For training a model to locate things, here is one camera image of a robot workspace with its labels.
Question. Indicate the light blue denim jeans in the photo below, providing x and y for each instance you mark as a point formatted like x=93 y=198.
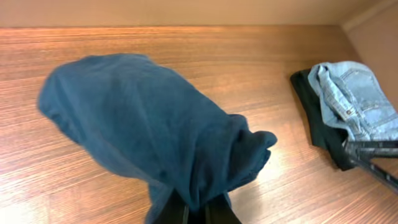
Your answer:
x=352 y=99

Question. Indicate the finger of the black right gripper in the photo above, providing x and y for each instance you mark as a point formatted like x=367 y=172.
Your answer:
x=360 y=153

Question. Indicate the navy blue shorts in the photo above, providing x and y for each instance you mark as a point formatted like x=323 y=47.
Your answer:
x=144 y=121

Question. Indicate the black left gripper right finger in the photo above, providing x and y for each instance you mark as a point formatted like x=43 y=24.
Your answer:
x=218 y=211

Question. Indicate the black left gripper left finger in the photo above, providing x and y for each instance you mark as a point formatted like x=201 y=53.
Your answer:
x=175 y=211

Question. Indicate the black folded garment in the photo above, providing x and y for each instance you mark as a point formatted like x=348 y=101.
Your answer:
x=323 y=136

